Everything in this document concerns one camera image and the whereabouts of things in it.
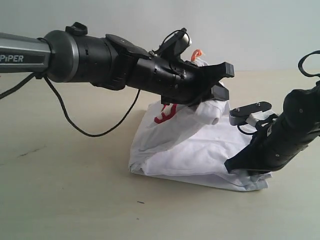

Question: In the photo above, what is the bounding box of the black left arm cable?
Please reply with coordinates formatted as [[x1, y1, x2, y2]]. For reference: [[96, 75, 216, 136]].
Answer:
[[0, 72, 141, 138]]

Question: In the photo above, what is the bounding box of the black right camera cable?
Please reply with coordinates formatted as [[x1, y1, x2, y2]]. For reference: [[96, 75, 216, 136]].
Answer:
[[237, 49, 320, 137]]

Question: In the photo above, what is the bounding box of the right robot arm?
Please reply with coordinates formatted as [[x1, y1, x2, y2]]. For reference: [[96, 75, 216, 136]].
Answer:
[[224, 82, 320, 175]]

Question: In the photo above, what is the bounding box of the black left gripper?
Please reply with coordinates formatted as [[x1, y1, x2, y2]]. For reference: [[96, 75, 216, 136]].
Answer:
[[104, 34, 235, 107]]

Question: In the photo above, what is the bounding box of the orange neck label tag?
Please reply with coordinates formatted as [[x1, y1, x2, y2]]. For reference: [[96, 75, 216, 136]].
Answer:
[[190, 49, 203, 62]]

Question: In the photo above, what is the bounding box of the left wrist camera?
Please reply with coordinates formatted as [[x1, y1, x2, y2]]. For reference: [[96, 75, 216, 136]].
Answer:
[[155, 27, 192, 62]]

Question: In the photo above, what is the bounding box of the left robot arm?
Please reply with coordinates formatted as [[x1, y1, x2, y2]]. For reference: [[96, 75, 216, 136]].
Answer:
[[0, 26, 235, 106]]

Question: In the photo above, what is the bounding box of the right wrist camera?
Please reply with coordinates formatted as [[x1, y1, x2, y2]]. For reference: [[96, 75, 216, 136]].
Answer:
[[229, 101, 278, 127]]

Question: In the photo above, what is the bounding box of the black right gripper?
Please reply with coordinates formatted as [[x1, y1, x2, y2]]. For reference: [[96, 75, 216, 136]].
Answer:
[[224, 112, 316, 175]]

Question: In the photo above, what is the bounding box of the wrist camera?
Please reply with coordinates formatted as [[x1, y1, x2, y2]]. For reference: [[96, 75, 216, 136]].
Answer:
[[155, 27, 192, 62], [229, 101, 278, 127]]

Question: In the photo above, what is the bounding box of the white t-shirt red lettering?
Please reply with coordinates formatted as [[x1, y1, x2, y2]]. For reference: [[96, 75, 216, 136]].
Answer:
[[128, 57, 273, 193]]

